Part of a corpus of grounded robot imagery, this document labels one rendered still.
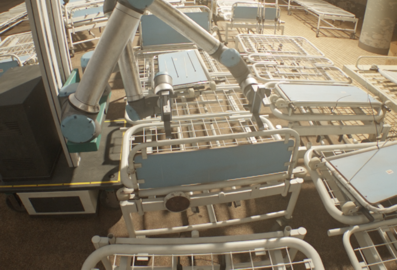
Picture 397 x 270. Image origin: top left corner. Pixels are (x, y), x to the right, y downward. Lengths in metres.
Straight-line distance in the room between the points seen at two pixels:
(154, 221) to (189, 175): 0.65
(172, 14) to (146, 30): 1.67
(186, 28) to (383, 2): 4.62
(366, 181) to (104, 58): 1.27
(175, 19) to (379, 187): 1.21
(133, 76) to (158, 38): 1.67
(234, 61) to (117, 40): 0.55
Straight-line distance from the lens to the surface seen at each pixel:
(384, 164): 1.61
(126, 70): 1.35
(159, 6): 1.29
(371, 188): 1.40
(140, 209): 1.35
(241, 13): 4.28
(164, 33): 2.98
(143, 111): 1.39
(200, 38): 1.39
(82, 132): 1.24
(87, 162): 1.82
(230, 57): 1.35
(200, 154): 1.16
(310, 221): 1.92
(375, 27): 5.66
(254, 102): 1.32
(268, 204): 1.93
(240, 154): 1.22
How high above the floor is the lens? 1.44
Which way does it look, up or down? 33 degrees down
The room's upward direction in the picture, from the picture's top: straight up
